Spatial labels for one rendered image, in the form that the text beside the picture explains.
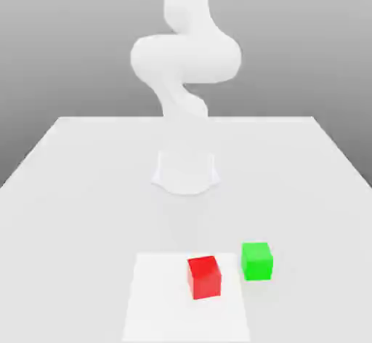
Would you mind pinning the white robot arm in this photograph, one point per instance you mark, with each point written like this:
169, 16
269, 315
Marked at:
186, 58

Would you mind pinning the small red cube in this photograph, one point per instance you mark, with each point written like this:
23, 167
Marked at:
204, 279

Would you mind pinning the small green cube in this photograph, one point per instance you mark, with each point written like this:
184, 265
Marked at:
257, 261

